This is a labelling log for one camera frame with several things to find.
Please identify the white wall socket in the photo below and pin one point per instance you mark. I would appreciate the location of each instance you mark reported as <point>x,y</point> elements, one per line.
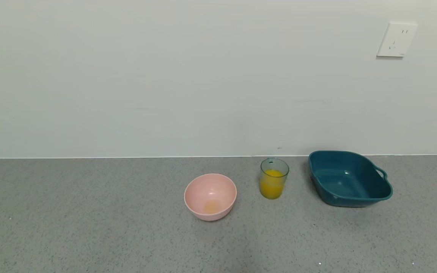
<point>396,40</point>

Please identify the translucent teal plastic cup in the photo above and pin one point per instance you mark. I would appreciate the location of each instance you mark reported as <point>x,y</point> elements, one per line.
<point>274,167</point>

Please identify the orange juice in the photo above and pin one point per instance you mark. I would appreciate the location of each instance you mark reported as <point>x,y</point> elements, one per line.
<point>271,187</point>

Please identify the pink bowl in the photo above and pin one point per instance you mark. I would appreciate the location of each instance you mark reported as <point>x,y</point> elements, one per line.
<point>218,189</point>

